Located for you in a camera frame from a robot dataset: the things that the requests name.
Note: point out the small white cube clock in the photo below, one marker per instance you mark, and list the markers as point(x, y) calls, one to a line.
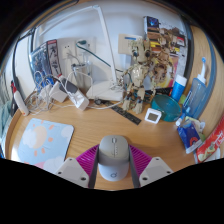
point(153, 116)

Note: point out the red chips can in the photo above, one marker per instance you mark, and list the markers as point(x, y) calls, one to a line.
point(211, 144)

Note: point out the clear glass jar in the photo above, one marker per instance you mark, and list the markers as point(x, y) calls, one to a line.
point(81, 76)

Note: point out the sky print mouse pad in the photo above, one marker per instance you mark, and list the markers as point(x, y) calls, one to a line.
point(43, 141)

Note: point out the blue tissue pack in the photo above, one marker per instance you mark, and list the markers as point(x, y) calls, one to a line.
point(189, 136)

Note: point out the beige card with blue print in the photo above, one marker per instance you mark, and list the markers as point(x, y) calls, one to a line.
point(128, 43)

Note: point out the blue and white tube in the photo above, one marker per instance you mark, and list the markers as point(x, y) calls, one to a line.
point(179, 88)

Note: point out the white desk lamp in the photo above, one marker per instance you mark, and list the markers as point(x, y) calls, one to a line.
point(103, 90)

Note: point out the white wall socket plate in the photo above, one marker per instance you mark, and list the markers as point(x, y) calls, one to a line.
point(68, 50)

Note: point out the bed with teal blanket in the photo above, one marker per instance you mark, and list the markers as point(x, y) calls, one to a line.
point(3, 110)

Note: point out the white bottle with red cap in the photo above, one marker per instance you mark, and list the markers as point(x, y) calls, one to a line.
point(20, 101)

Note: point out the white charger block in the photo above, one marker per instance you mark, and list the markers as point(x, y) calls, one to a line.
point(58, 94)

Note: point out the light grey computer mouse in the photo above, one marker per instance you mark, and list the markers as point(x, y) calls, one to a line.
point(114, 160)

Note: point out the blue spray bottle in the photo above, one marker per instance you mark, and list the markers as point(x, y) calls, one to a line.
point(196, 95)

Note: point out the beige brick-built figure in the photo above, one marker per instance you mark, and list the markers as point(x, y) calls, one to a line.
point(137, 76)

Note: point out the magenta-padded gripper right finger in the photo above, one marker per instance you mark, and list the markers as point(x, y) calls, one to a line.
point(143, 165)

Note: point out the black ruler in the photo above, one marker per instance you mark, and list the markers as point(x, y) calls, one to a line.
point(126, 115)

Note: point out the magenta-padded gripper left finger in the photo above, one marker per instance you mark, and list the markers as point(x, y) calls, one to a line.
point(85, 165)

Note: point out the colourful figure box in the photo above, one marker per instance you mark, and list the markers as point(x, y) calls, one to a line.
point(170, 46)

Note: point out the white power strip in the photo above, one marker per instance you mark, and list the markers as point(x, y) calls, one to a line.
point(79, 99)

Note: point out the blue robot model kit box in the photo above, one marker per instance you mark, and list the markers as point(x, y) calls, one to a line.
point(45, 63)

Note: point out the teal round container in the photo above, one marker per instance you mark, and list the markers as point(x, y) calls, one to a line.
point(166, 107)

